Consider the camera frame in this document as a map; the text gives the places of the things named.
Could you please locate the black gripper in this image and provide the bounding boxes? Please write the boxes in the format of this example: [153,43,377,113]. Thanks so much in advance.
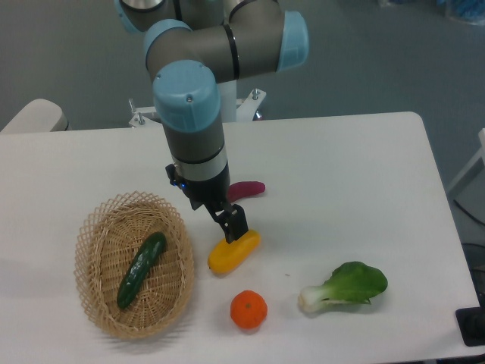
[165,164,249,243]

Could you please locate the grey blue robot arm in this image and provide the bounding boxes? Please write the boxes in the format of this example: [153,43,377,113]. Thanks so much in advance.
[114,1,309,242]

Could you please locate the woven wicker basket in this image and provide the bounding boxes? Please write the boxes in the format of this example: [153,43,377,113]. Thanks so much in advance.
[74,192,194,339]

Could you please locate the green cucumber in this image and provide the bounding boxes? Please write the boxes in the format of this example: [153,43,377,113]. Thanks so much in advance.
[117,231,167,309]

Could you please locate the purple sweet potato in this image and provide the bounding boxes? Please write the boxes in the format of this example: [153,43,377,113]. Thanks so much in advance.
[227,181,266,203]

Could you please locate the yellow mango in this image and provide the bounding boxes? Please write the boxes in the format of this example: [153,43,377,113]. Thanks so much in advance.
[208,230,261,275]

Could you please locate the orange tangerine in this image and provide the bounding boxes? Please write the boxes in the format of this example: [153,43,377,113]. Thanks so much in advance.
[230,290,268,330]

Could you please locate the green bok choy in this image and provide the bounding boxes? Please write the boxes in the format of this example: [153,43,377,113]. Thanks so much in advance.
[298,261,388,313]

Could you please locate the beige chair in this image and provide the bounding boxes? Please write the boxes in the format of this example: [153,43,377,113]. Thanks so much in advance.
[1,99,71,134]

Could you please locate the white furniture at right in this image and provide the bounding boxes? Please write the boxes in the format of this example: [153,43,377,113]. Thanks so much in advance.
[446,129,484,199]

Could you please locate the black box at table edge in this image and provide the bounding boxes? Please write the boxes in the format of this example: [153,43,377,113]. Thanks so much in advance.
[455,307,484,347]

